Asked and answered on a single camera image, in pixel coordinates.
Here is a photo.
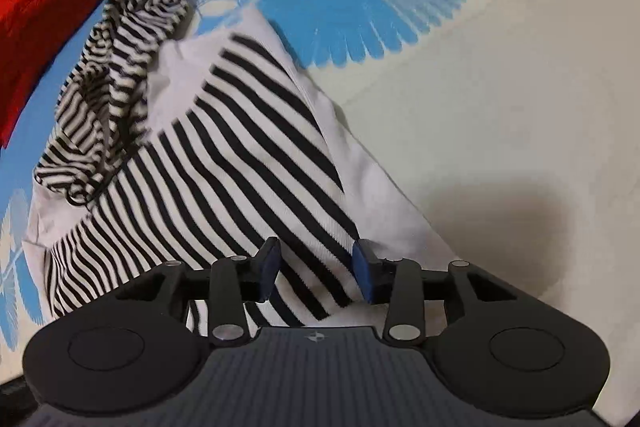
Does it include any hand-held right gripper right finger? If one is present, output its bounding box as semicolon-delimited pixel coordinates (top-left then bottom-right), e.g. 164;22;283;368
351;239;522;342

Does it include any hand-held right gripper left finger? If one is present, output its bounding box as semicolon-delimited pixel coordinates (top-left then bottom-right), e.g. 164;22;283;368
116;237;282;342

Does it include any black white striped shirt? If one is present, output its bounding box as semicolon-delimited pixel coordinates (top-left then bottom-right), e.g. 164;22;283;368
22;0;468;333

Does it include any blue white printed blanket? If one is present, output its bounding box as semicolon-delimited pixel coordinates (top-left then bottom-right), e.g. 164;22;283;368
0;0;640;358

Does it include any red cloth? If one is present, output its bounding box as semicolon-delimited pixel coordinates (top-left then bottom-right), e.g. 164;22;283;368
0;0;112;148

